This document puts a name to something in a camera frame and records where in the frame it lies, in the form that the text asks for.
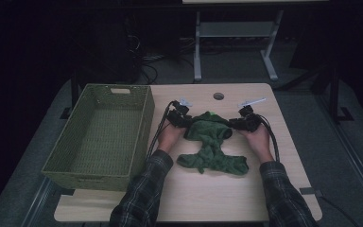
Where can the aluminium floor rail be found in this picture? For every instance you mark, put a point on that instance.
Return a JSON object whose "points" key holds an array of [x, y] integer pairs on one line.
{"points": [[38, 201], [353, 154]]}

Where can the green fleece cloth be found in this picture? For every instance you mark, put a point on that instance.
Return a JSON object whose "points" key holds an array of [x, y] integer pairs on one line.
{"points": [[211, 157]]}

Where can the grey table edge clip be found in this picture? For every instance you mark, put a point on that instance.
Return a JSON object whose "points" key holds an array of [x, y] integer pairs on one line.
{"points": [[310, 191]]}

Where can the person's right hand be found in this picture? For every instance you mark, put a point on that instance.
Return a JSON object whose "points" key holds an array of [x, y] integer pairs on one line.
{"points": [[258, 142]]}

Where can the green woven basket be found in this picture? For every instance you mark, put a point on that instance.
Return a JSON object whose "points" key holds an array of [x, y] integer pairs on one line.
{"points": [[100, 138]]}

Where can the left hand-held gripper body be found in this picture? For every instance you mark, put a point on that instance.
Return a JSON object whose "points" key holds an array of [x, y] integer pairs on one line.
{"points": [[177, 115]]}

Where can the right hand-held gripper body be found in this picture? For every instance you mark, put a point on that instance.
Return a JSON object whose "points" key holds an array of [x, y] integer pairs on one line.
{"points": [[250, 121]]}

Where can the person's left hand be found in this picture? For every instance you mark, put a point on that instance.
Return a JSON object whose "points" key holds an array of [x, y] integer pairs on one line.
{"points": [[168, 137]]}

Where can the black stand post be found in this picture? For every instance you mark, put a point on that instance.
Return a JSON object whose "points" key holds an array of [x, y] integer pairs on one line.
{"points": [[334, 94]]}

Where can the grey metal frame desk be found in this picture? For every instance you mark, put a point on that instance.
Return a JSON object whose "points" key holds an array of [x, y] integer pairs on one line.
{"points": [[236, 29]]}

